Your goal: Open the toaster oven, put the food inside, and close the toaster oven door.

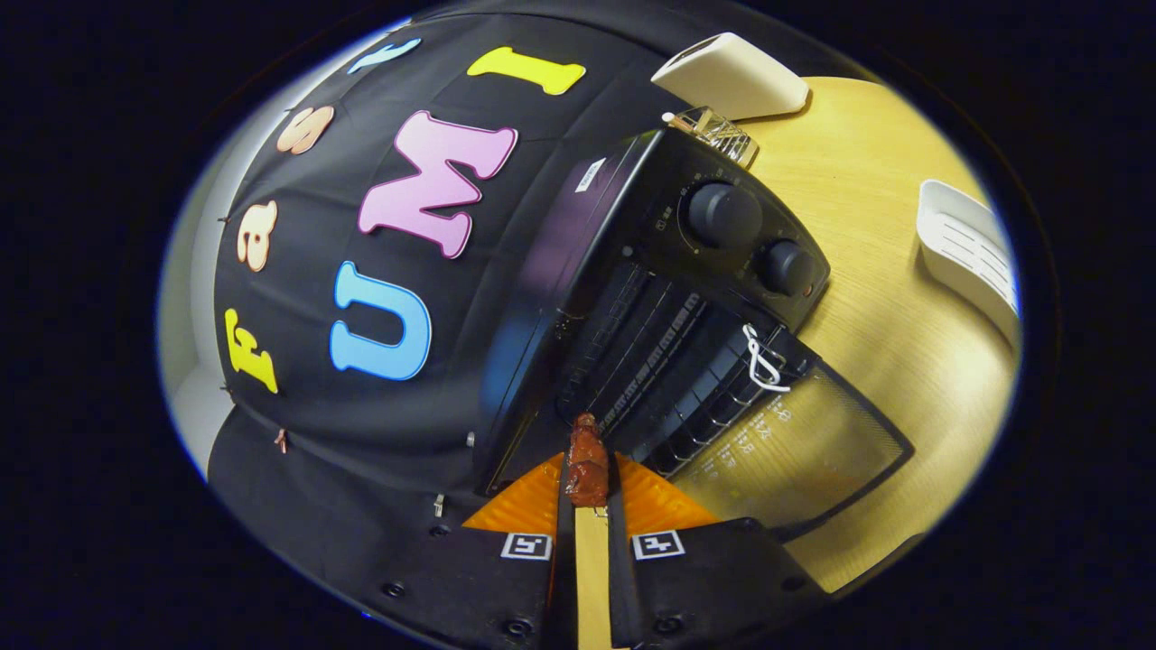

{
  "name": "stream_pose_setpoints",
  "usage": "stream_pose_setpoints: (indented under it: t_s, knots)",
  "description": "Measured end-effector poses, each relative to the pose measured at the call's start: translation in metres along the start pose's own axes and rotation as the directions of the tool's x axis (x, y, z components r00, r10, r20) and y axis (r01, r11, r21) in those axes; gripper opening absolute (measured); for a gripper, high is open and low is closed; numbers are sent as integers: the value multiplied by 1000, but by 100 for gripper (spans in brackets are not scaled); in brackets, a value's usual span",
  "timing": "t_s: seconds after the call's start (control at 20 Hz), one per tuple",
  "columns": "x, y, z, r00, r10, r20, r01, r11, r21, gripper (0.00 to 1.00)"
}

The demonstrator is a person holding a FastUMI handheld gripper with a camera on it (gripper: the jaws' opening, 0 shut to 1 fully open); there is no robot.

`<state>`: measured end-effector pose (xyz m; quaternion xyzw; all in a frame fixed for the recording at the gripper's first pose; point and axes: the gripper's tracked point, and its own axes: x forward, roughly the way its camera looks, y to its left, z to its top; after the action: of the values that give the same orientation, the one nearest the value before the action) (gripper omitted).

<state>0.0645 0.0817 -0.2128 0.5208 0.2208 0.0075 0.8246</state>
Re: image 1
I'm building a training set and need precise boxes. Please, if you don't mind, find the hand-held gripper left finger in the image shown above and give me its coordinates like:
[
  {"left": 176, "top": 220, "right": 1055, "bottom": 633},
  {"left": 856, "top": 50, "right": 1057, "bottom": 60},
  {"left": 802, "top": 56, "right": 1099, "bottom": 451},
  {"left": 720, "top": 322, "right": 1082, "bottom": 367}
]
[{"left": 359, "top": 450, "right": 594, "bottom": 650}]

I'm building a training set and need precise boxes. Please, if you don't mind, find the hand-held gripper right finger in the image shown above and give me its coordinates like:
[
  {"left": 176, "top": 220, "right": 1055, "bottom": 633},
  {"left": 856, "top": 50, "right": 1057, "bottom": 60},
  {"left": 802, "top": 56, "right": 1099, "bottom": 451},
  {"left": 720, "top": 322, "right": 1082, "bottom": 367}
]
[{"left": 592, "top": 450, "right": 834, "bottom": 650}]

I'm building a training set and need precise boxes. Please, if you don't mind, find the red-brown meat piece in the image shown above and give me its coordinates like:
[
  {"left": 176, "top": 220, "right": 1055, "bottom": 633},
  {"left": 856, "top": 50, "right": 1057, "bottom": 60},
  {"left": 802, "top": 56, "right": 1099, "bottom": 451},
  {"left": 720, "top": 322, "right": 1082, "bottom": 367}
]
[{"left": 565, "top": 413, "right": 612, "bottom": 509}]

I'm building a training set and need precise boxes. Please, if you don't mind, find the black toaster oven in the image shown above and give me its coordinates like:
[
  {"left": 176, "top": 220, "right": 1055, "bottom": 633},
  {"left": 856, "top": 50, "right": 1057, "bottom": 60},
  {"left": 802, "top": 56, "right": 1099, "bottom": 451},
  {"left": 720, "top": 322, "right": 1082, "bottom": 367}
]
[{"left": 469, "top": 125, "right": 916, "bottom": 544}]

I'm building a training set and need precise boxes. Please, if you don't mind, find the white bread toaster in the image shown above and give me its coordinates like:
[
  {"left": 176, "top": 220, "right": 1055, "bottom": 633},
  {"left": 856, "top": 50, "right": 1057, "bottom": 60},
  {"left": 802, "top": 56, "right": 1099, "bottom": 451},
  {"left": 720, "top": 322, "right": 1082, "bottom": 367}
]
[{"left": 650, "top": 32, "right": 812, "bottom": 122}]

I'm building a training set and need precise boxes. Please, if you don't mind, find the black backdrop cloth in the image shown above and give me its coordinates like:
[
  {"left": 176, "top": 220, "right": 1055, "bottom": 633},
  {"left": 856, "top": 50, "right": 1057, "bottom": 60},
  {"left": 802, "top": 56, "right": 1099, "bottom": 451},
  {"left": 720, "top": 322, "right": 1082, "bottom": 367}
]
[{"left": 206, "top": 0, "right": 873, "bottom": 590}]

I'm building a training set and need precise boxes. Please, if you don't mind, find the clear glass container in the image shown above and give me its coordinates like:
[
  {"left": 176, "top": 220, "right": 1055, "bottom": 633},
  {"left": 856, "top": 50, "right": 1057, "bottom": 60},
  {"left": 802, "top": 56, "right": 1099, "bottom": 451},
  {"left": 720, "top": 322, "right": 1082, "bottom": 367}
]
[{"left": 661, "top": 106, "right": 760, "bottom": 169}]

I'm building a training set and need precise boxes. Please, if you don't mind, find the white rectangular dish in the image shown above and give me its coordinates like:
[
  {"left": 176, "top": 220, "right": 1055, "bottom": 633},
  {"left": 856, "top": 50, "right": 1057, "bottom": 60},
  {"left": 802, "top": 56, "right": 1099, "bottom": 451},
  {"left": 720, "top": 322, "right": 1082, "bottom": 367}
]
[{"left": 916, "top": 179, "right": 1024, "bottom": 349}]

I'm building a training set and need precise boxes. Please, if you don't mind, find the white string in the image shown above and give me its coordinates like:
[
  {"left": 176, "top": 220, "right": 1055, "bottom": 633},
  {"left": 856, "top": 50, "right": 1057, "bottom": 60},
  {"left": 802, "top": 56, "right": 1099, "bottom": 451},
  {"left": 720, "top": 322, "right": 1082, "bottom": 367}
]
[{"left": 741, "top": 322, "right": 793, "bottom": 395}]

